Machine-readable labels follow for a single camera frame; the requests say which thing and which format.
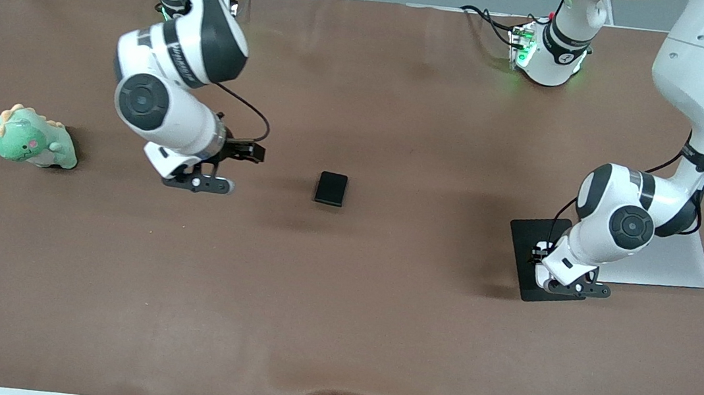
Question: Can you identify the black mouse pad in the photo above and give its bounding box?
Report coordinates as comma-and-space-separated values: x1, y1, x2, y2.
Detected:
502, 213, 596, 309

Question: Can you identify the black phone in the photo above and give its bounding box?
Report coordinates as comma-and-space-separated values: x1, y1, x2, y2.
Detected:
314, 171, 350, 208

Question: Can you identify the silver laptop with apple logo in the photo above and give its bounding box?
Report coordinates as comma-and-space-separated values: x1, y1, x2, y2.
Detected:
595, 219, 704, 295

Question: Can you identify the brown table cover mat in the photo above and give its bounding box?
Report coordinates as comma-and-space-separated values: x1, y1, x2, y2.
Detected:
0, 0, 704, 395

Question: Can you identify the green plush dinosaur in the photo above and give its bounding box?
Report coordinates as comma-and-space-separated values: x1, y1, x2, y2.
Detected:
0, 102, 84, 172

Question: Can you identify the black left arm base cable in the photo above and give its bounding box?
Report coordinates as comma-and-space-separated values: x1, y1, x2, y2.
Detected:
456, 3, 525, 50

